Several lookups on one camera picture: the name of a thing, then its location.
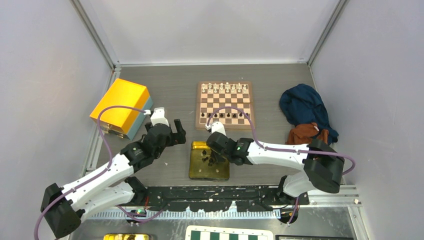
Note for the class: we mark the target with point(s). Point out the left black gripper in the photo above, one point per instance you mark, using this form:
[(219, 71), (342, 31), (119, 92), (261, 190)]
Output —
[(179, 136)]

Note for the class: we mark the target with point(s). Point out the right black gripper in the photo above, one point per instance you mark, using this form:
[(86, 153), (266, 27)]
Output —
[(217, 157)]

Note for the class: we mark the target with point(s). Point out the gold metal tray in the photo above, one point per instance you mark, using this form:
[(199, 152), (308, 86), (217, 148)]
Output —
[(198, 166)]

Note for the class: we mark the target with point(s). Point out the wooden chess board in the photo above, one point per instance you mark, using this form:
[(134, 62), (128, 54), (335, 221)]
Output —
[(238, 102)]

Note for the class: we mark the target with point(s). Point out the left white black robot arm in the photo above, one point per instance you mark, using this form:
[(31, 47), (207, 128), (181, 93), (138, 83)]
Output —
[(64, 208)]

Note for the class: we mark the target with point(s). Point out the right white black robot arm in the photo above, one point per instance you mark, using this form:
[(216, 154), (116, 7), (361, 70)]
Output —
[(318, 166)]

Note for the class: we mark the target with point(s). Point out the green white chess mat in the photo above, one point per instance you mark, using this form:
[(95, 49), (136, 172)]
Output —
[(199, 232)]

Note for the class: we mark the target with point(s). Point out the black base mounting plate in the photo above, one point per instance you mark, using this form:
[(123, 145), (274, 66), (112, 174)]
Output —
[(252, 198)]

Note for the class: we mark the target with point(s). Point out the orange yellow box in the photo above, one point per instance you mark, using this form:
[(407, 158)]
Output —
[(124, 119)]

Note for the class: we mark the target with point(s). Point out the rust orange cloth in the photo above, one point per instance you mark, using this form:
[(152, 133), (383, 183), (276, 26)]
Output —
[(305, 133)]

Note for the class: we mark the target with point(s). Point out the dark blue cloth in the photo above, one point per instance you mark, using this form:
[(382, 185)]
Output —
[(302, 104)]

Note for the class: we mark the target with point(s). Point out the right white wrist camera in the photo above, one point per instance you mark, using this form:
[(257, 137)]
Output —
[(215, 127)]

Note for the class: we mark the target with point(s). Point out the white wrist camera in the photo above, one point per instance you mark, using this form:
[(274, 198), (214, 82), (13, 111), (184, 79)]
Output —
[(215, 127), (157, 116)]

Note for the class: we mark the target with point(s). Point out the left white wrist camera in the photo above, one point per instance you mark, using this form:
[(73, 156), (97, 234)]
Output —
[(157, 116)]

